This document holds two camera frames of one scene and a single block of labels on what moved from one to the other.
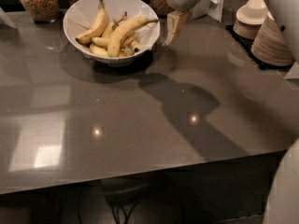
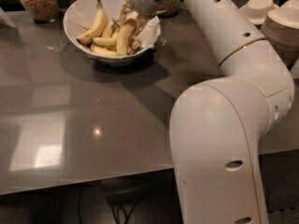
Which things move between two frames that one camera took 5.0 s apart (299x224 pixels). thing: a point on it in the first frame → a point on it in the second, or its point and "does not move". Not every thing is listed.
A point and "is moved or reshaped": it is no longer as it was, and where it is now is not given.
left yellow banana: [98, 28] does not move
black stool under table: [122, 195] does not move
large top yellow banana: [122, 27] is moved or reshaped
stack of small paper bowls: [249, 17] does not move
